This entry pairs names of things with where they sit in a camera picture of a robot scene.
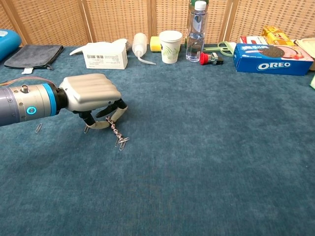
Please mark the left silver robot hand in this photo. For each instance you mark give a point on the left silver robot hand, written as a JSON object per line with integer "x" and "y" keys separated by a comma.
{"x": 91, "y": 91}

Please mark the silver magnetic bead rod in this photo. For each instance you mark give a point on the silver magnetic bead rod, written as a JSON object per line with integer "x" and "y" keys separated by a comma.
{"x": 115, "y": 132}

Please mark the white labelled cardboard box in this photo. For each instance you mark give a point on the white labelled cardboard box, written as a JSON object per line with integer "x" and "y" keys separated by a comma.
{"x": 105, "y": 57}

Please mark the translucent squeeze wash bottle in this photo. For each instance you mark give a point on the translucent squeeze wash bottle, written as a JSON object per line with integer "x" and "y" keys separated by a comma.
{"x": 139, "y": 44}

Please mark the grey zip pouch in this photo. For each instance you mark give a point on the grey zip pouch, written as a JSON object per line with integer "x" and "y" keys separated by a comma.
{"x": 32, "y": 56}

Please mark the rattan folding screen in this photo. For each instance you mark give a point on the rattan folding screen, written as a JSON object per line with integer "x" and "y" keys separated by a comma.
{"x": 118, "y": 19}

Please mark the yellow sponge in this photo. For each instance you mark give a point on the yellow sponge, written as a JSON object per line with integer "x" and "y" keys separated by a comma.
{"x": 155, "y": 45}

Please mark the paper cup with leaf print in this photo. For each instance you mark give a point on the paper cup with leaf print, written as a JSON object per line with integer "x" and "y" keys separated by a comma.
{"x": 169, "y": 49}

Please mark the blue detergent bottle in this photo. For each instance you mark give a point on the blue detergent bottle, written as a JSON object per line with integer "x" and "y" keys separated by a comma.
{"x": 8, "y": 43}

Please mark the teal table cloth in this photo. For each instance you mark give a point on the teal table cloth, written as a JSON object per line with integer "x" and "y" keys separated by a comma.
{"x": 157, "y": 184}

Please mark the clear water bottle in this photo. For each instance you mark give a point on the clear water bottle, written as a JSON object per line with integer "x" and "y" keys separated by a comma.
{"x": 195, "y": 37}

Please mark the red emergency stop button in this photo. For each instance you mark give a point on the red emergency stop button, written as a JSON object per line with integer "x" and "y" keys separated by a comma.
{"x": 204, "y": 58}

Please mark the green tea bottle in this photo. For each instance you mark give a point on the green tea bottle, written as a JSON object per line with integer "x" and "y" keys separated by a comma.
{"x": 192, "y": 2}

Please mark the red and white box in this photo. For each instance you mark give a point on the red and white box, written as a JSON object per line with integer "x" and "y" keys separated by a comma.
{"x": 253, "y": 40}

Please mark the blue Oreo biscuit box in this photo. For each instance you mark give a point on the blue Oreo biscuit box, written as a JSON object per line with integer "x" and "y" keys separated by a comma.
{"x": 270, "y": 65}

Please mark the yellow snack package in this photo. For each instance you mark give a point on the yellow snack package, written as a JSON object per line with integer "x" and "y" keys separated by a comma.
{"x": 275, "y": 34}

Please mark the beige lidded food container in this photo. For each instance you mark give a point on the beige lidded food container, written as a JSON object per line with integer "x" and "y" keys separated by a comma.
{"x": 307, "y": 44}

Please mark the green tissue box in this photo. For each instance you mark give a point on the green tissue box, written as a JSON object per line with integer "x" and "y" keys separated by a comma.
{"x": 313, "y": 82}

